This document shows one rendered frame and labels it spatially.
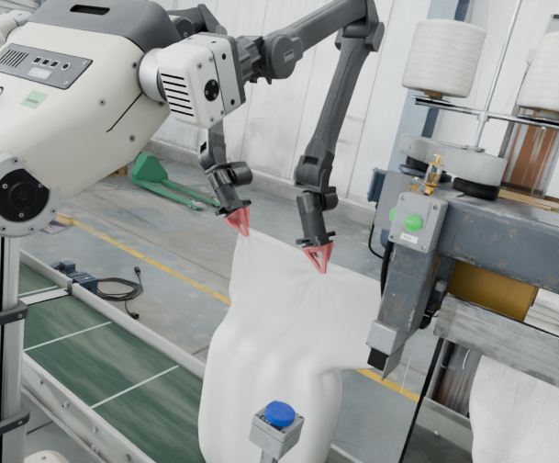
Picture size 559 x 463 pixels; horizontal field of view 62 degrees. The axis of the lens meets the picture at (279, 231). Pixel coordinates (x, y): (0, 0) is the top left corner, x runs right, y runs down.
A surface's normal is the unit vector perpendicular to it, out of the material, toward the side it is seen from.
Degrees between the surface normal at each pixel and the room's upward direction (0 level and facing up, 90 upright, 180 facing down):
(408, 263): 90
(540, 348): 90
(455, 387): 90
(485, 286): 90
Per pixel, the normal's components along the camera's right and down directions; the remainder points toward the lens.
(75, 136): 0.39, 0.70
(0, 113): -0.31, -0.51
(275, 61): 0.79, 0.24
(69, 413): -0.56, 0.12
